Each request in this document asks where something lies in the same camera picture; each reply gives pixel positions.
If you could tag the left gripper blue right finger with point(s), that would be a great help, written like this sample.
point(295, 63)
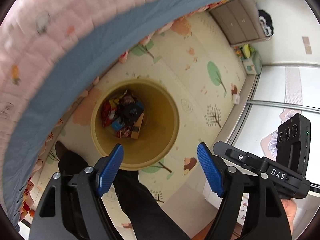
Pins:
point(217, 173)

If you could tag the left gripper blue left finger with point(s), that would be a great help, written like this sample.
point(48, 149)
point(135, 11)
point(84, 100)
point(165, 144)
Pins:
point(107, 168)

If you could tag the blue nasal spray box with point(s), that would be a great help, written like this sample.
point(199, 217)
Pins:
point(118, 124)

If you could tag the black foam block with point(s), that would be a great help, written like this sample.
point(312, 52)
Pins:
point(129, 114)

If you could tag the red candy wrapper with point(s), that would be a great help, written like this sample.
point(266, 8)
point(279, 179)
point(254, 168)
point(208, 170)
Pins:
point(108, 112)

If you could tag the yellow round trash bin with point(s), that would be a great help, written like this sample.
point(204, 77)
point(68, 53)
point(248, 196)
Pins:
point(140, 122)

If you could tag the person's right hand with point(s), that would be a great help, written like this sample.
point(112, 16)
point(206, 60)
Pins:
point(290, 208)

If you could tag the person's black trouser legs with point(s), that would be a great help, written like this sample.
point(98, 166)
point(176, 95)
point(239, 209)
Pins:
point(148, 219)

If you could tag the blue bed sheet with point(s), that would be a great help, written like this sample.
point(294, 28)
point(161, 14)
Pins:
point(70, 76)

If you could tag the cartoon tree play mat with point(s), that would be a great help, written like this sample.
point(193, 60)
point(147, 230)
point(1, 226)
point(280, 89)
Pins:
point(185, 79)

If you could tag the toy basket by cabinet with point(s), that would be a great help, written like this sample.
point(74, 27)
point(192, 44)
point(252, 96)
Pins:
point(250, 59)

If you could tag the grey drawer cabinet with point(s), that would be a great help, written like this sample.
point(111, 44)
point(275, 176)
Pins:
point(239, 21)

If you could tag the black white cloth on cabinet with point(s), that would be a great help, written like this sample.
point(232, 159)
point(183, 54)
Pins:
point(266, 23)

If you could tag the pink bear-print quilt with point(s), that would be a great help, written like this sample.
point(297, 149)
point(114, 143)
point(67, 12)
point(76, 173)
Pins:
point(34, 36)

